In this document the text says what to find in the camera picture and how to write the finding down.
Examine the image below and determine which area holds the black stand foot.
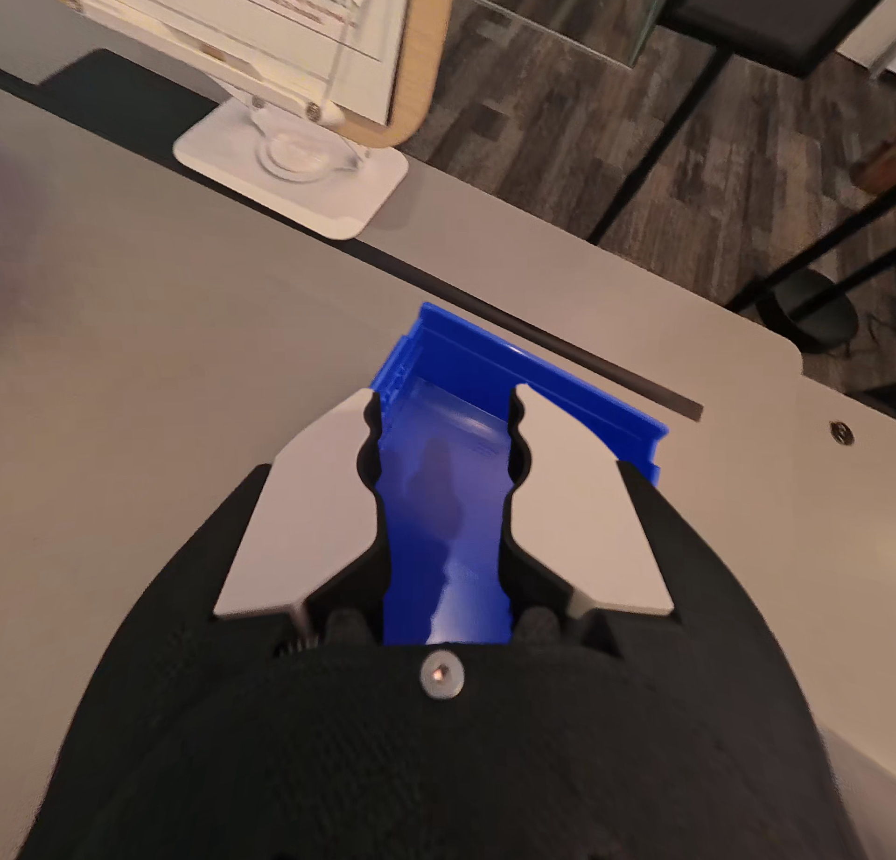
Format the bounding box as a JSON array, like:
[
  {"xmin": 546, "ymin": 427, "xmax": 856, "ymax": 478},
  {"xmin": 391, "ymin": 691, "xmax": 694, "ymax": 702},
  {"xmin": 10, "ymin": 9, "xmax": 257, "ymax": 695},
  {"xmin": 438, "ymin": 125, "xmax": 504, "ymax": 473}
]
[{"xmin": 587, "ymin": 48, "xmax": 732, "ymax": 245}]

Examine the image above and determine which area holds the glass panel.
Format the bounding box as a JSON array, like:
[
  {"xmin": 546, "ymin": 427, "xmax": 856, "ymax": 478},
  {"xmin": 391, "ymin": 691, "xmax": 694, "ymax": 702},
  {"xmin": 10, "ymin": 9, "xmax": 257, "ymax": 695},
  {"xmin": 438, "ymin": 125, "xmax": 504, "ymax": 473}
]
[{"xmin": 455, "ymin": 0, "xmax": 683, "ymax": 70}]

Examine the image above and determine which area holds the black framed display panel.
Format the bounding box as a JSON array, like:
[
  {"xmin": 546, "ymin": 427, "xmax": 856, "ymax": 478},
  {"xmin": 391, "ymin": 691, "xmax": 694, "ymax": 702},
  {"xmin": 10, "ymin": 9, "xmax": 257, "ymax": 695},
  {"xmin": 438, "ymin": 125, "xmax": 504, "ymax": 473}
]
[{"xmin": 661, "ymin": 0, "xmax": 896, "ymax": 77}]

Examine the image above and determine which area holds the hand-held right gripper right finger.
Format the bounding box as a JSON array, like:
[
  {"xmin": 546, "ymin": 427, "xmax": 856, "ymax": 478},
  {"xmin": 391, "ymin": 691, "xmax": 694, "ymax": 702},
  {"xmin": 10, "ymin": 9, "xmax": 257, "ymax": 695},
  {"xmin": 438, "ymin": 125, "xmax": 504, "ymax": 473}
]
[{"xmin": 500, "ymin": 384, "xmax": 676, "ymax": 630}]

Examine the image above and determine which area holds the printed instruction sheet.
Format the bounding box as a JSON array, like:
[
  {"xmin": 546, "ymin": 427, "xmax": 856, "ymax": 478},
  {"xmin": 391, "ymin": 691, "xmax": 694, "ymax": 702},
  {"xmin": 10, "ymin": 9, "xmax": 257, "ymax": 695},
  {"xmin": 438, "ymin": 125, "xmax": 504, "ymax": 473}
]
[{"xmin": 42, "ymin": 0, "xmax": 414, "ymax": 126}]

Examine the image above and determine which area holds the wooden display board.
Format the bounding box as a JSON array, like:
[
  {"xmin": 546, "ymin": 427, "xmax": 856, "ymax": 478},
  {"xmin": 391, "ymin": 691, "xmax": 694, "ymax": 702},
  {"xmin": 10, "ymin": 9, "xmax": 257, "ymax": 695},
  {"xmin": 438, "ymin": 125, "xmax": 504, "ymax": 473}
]
[{"xmin": 24, "ymin": 0, "xmax": 463, "ymax": 150}]

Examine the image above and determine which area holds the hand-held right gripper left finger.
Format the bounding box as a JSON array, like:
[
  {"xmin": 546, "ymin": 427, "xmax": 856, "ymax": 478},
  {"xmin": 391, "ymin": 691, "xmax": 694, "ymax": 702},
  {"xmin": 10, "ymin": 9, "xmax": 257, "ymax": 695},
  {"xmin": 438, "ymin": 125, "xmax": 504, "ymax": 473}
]
[{"xmin": 213, "ymin": 386, "xmax": 392, "ymax": 630}]

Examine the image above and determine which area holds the dark stand base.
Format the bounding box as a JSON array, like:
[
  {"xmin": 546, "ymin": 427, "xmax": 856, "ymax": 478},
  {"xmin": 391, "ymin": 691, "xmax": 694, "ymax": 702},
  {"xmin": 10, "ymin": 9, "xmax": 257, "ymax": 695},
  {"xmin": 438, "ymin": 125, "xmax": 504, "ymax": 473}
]
[{"xmin": 759, "ymin": 272, "xmax": 859, "ymax": 354}]

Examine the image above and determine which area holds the blue plastic bin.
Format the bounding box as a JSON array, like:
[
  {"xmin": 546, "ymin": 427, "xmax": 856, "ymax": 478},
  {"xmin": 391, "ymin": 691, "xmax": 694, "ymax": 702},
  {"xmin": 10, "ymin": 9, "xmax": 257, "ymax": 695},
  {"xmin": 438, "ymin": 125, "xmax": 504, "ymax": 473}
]
[{"xmin": 378, "ymin": 302, "xmax": 669, "ymax": 645}]

